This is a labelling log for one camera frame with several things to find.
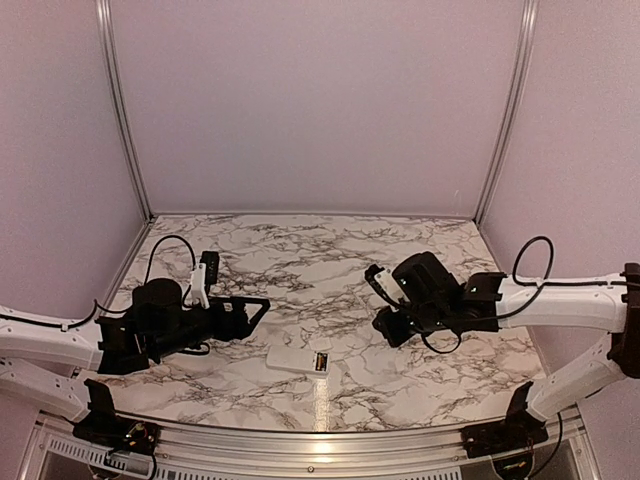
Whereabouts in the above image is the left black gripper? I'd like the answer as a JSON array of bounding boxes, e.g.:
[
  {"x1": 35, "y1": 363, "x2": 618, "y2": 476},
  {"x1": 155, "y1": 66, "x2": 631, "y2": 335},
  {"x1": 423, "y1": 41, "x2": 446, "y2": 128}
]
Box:
[{"x1": 150, "y1": 295, "x2": 271, "y2": 360}]

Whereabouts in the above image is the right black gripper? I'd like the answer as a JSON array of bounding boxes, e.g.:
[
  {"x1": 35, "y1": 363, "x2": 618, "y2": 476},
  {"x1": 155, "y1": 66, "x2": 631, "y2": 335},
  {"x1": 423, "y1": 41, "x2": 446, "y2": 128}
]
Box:
[{"x1": 372, "y1": 302, "x2": 450, "y2": 348}]

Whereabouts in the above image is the white remote control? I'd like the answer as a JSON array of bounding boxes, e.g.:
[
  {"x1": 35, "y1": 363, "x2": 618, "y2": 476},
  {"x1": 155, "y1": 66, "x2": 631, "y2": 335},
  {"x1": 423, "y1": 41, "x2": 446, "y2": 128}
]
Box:
[{"x1": 266, "y1": 346, "x2": 330, "y2": 376}]

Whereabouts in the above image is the white battery cover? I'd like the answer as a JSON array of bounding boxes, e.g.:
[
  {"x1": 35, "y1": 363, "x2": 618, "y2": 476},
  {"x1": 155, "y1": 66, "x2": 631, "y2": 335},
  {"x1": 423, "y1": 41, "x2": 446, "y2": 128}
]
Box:
[{"x1": 309, "y1": 338, "x2": 332, "y2": 352}]

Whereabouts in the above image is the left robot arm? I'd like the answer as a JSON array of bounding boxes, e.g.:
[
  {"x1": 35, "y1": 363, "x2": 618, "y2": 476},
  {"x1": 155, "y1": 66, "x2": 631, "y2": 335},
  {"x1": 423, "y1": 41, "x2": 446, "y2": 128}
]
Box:
[{"x1": 1, "y1": 278, "x2": 270, "y2": 421}]

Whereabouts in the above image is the battery in remote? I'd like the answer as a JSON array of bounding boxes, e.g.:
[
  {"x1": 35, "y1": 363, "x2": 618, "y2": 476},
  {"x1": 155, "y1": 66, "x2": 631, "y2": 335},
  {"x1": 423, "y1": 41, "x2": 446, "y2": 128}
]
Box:
[{"x1": 314, "y1": 352, "x2": 329, "y2": 372}]

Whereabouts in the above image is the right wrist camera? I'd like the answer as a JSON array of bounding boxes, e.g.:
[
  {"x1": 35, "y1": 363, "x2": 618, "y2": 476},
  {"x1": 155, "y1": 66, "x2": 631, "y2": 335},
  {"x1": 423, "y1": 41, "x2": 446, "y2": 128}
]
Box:
[{"x1": 364, "y1": 264, "x2": 404, "y2": 303}]

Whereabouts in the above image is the front aluminium rail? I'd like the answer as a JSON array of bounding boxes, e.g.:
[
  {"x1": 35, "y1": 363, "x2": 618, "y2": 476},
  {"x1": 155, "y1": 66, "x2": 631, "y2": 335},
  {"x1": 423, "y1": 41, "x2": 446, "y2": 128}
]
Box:
[{"x1": 18, "y1": 408, "x2": 601, "y2": 479}]

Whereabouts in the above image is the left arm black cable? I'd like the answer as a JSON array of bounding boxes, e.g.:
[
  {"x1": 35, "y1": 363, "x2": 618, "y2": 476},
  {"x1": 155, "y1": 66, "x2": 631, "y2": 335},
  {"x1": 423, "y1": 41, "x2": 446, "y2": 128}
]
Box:
[{"x1": 92, "y1": 234, "x2": 199, "y2": 321}]

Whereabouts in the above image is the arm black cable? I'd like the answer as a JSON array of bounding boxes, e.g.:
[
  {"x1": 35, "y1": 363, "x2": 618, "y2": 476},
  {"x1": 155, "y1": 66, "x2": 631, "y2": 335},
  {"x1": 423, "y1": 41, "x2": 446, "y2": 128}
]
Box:
[
  {"x1": 92, "y1": 234, "x2": 199, "y2": 321},
  {"x1": 422, "y1": 236, "x2": 626, "y2": 356}
]

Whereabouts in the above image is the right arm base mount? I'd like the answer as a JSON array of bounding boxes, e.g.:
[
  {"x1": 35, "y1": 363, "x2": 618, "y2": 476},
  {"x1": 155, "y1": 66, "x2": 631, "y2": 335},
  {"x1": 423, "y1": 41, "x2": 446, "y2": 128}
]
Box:
[{"x1": 460, "y1": 420, "x2": 549, "y2": 458}]

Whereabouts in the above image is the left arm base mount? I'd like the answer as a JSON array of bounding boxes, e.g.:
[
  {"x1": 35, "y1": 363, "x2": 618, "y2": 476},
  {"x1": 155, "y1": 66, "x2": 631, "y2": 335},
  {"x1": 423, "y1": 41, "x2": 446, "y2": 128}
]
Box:
[{"x1": 73, "y1": 415, "x2": 160, "y2": 455}]

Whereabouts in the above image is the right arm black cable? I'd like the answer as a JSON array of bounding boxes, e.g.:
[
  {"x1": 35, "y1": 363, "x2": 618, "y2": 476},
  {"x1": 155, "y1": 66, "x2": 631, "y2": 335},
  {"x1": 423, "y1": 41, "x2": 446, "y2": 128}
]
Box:
[{"x1": 422, "y1": 236, "x2": 626, "y2": 356}]

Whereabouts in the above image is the right aluminium frame post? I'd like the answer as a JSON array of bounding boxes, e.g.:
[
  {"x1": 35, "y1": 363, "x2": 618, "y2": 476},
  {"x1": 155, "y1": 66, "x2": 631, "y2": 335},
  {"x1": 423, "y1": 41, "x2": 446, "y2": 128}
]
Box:
[{"x1": 473, "y1": 0, "x2": 539, "y2": 229}]

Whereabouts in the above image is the aluminium frame post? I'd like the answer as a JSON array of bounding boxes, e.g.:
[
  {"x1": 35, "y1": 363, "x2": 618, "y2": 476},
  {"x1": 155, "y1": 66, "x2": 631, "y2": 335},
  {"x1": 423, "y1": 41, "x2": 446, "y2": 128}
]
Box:
[
  {"x1": 473, "y1": 0, "x2": 539, "y2": 229},
  {"x1": 95, "y1": 0, "x2": 154, "y2": 223}
]

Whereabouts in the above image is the left aluminium frame post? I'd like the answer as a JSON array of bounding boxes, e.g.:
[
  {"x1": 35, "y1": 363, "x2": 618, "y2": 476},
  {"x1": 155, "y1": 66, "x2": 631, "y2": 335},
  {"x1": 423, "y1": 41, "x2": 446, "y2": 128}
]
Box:
[{"x1": 95, "y1": 0, "x2": 154, "y2": 223}]

